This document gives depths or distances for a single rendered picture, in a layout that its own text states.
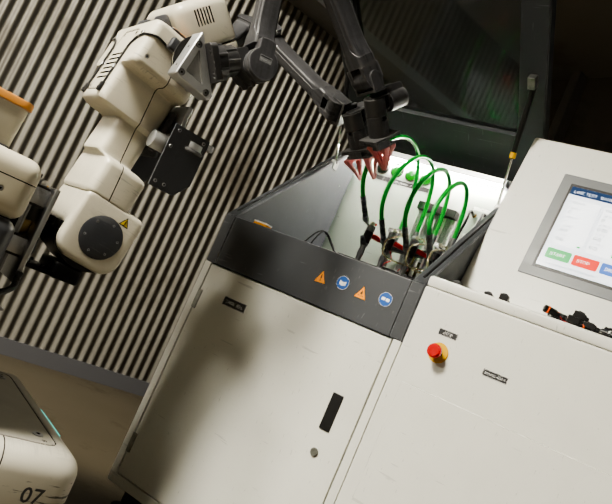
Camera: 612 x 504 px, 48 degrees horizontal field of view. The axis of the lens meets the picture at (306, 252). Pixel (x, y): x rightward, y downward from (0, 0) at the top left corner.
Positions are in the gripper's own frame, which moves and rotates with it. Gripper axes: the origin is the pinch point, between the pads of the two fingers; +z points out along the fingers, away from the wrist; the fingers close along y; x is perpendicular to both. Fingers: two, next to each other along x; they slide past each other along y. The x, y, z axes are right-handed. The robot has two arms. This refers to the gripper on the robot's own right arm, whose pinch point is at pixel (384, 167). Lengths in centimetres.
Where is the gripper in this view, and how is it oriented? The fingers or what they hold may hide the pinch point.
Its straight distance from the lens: 191.8
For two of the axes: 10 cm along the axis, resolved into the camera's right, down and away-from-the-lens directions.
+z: 1.9, 8.8, 4.3
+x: -6.6, -2.1, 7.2
